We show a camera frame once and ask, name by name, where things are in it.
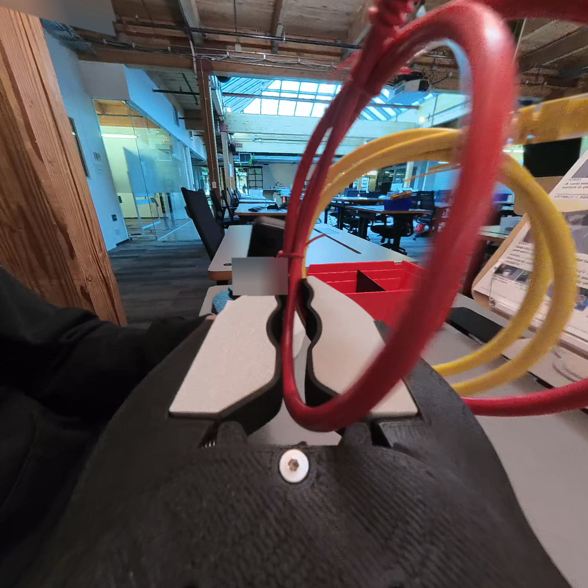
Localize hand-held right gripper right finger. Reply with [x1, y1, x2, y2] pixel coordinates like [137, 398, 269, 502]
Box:
[300, 276, 420, 421]

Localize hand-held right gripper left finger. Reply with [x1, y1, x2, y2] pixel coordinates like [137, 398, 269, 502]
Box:
[168, 294, 284, 425]

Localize red ethernet cable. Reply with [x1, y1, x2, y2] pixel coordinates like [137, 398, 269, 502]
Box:
[279, 0, 588, 433]

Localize yellow ethernet cable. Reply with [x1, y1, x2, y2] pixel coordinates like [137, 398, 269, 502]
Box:
[301, 94, 588, 399]

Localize person's left forearm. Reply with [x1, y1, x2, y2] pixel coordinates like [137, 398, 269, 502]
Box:
[0, 266, 217, 552]

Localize black bin divider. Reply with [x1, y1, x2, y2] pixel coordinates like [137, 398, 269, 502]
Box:
[356, 270, 387, 294]

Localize black office chair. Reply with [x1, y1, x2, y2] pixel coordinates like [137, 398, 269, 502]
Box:
[180, 186, 239, 262]

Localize red plastic bin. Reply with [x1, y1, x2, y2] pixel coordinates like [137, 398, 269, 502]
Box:
[305, 259, 462, 334]

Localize long white table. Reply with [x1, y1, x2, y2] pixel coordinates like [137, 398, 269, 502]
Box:
[208, 223, 419, 282]

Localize wood top desk black legs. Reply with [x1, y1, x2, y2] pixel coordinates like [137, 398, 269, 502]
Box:
[331, 195, 435, 239]

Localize black table mat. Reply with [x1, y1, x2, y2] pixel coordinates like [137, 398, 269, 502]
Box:
[448, 305, 490, 343]

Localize printed instruction sheet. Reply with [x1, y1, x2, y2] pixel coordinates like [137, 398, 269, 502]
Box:
[473, 152, 588, 354]

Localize wooden post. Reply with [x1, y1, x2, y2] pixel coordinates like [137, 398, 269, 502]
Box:
[0, 9, 129, 328]

